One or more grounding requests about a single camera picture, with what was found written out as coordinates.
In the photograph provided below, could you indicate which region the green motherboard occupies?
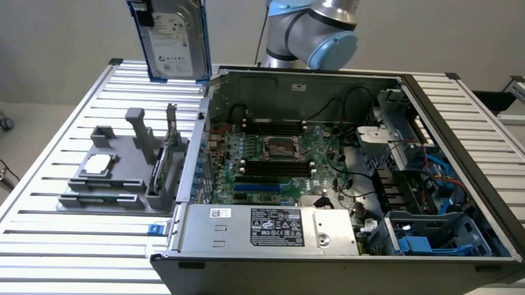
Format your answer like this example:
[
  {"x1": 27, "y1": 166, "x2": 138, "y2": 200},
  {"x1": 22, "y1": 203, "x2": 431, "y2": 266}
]
[{"x1": 204, "y1": 122, "x2": 363, "y2": 213}]

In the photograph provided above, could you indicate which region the black floor cable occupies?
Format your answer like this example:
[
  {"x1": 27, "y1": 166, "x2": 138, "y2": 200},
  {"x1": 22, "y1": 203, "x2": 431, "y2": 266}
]
[{"x1": 0, "y1": 159, "x2": 22, "y2": 189}]

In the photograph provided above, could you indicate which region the black RAM slot bank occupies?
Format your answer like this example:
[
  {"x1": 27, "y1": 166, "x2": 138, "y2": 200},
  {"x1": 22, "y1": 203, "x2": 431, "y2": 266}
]
[
  {"x1": 240, "y1": 159, "x2": 318, "y2": 178},
  {"x1": 242, "y1": 117, "x2": 310, "y2": 135}
]

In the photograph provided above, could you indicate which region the silver CPU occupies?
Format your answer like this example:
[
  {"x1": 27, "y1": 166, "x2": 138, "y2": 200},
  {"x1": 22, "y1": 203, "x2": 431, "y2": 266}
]
[{"x1": 81, "y1": 154, "x2": 117, "y2": 176}]

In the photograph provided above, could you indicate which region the green RAM stick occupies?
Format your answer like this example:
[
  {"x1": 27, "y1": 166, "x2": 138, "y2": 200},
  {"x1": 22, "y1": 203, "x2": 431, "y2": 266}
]
[
  {"x1": 75, "y1": 180, "x2": 142, "y2": 189},
  {"x1": 67, "y1": 195, "x2": 138, "y2": 206}
]

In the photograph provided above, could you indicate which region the grey disk bay blue latch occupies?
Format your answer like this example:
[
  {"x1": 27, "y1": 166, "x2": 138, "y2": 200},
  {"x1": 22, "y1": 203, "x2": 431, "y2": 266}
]
[{"x1": 383, "y1": 210, "x2": 502, "y2": 258}]

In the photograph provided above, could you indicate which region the red wire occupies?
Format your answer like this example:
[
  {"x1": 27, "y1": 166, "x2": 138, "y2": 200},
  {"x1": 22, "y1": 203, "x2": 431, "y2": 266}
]
[{"x1": 427, "y1": 156, "x2": 469, "y2": 200}]

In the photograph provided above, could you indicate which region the blue expansion slot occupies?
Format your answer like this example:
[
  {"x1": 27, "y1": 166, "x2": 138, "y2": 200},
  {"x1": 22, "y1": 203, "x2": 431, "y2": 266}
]
[{"x1": 233, "y1": 183, "x2": 284, "y2": 192}]

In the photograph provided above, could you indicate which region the black wire on motherboard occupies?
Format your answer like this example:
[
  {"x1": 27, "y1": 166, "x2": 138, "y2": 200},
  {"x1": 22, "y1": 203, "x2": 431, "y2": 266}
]
[{"x1": 339, "y1": 170, "x2": 389, "y2": 198}]

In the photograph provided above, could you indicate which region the grey parts rack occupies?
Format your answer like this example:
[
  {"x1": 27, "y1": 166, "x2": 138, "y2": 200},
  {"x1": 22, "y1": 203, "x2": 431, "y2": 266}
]
[{"x1": 57, "y1": 107, "x2": 190, "y2": 216}]

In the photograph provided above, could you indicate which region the hard disk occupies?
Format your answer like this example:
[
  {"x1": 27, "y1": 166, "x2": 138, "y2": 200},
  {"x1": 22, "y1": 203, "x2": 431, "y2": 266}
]
[{"x1": 126, "y1": 0, "x2": 214, "y2": 84}]

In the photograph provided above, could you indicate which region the blue data wire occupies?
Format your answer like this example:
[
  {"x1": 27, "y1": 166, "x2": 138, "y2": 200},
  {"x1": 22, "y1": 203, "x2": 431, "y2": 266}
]
[{"x1": 421, "y1": 152, "x2": 469, "y2": 216}]

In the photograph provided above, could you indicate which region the black looped power wire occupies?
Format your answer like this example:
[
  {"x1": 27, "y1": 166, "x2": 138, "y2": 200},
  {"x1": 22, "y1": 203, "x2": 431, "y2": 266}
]
[{"x1": 306, "y1": 86, "x2": 376, "y2": 124}]

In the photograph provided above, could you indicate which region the CPU socket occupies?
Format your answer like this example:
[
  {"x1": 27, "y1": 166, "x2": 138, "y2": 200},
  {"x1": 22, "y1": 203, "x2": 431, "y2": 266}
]
[{"x1": 261, "y1": 135, "x2": 308, "y2": 161}]

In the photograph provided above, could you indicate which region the silver chipset heatsink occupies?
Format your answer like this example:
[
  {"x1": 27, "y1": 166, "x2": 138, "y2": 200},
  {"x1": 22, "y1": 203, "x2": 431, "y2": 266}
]
[{"x1": 301, "y1": 194, "x2": 331, "y2": 209}]

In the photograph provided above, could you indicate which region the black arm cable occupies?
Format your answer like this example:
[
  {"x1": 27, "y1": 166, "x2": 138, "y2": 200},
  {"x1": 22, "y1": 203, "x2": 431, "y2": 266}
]
[{"x1": 256, "y1": 5, "x2": 273, "y2": 67}]

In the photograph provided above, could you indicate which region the silver power supply unit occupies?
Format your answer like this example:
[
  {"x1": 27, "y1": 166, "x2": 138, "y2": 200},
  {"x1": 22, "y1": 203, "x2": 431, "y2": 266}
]
[{"x1": 168, "y1": 203, "x2": 373, "y2": 258}]

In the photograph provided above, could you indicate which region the black expansion slot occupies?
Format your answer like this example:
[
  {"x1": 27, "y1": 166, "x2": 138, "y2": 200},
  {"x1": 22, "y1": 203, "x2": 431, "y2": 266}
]
[{"x1": 233, "y1": 175, "x2": 285, "y2": 184}]

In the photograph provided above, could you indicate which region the grey metal drive cage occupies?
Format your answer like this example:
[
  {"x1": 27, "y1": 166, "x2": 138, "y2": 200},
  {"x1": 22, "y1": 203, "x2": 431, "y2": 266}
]
[{"x1": 355, "y1": 88, "x2": 437, "y2": 171}]

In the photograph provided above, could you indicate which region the open black PC case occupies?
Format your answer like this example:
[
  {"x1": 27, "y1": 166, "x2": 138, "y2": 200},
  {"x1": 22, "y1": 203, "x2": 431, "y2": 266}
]
[{"x1": 149, "y1": 65, "x2": 525, "y2": 295}]

